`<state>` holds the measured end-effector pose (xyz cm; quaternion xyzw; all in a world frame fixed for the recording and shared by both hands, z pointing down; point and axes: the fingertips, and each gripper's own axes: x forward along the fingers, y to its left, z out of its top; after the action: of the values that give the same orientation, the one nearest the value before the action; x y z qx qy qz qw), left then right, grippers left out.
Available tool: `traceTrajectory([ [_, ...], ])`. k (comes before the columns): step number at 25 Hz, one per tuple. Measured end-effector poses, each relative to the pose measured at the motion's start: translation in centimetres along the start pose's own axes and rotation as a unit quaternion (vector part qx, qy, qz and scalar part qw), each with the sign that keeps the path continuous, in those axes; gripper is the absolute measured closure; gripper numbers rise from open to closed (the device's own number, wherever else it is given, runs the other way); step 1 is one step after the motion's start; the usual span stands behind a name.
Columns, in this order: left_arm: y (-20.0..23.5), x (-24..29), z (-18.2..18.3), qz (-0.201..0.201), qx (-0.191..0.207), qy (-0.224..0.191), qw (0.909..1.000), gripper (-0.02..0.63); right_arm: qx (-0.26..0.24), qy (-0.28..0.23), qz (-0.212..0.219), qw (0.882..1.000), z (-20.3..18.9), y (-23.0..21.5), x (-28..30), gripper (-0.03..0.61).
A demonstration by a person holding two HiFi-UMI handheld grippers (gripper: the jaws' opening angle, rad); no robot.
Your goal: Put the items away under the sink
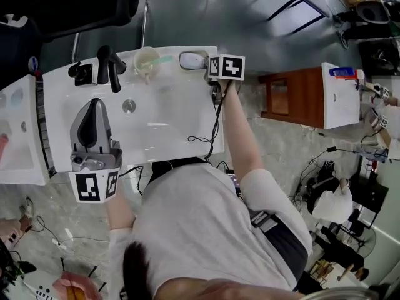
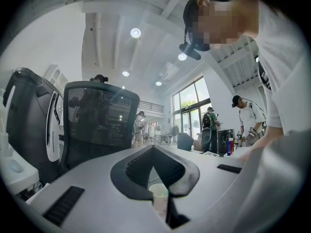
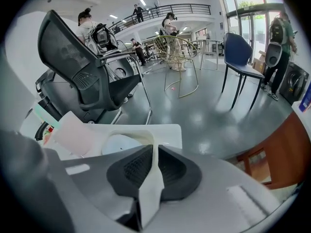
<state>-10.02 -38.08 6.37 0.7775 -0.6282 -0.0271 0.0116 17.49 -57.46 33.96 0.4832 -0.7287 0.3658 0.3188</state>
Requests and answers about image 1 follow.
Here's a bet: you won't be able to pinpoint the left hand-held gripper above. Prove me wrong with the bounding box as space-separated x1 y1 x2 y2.
67 98 123 204

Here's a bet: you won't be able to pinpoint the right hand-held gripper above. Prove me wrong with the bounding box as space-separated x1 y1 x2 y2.
179 51 246 89

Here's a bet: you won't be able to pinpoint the white oval soap item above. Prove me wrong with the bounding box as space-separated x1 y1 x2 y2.
181 52 207 70

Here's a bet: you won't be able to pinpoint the green toothbrush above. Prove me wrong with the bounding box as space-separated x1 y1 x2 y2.
140 54 174 70

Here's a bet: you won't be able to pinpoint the beige cup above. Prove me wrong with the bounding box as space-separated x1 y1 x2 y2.
133 46 162 86

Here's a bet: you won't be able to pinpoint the white sink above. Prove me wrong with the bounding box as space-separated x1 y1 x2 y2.
42 45 226 173

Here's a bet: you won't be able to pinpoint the person's right forearm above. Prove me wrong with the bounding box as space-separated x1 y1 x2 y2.
217 79 266 183

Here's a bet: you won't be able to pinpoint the person's left forearm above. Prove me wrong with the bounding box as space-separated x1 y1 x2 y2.
106 186 138 231

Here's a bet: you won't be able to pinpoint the metal sink drain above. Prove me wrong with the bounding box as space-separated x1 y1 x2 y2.
122 98 137 114

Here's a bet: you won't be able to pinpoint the black faucet knob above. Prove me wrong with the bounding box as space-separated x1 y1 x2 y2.
67 61 94 87

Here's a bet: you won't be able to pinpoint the black faucet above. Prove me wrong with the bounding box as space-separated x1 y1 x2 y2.
96 44 128 94

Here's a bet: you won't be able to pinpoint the white basin with pink item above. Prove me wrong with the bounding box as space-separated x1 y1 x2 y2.
0 73 51 186

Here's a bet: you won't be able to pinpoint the brown wooden cabinet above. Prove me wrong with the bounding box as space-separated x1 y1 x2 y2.
258 67 326 129

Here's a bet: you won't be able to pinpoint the black chair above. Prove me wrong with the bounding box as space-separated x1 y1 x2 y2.
0 0 144 62

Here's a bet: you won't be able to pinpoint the person's white shirt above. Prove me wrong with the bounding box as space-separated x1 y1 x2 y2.
107 161 313 300

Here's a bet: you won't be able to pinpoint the blue packet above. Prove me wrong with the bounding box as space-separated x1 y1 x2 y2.
329 67 357 79

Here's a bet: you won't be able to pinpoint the white basin on wooden cabinet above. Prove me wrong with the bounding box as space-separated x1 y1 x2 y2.
321 62 365 130

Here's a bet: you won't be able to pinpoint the pink round object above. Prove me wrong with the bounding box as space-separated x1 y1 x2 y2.
52 270 103 300

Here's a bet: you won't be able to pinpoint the grey bin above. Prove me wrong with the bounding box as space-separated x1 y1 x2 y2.
356 0 391 25

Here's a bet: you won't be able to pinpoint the person's dark trousers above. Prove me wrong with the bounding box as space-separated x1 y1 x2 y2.
262 216 309 292

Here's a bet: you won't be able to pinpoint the black floor fan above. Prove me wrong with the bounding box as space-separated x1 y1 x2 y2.
349 226 378 259

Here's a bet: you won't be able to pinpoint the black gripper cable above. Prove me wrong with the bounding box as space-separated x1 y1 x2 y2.
187 84 228 164

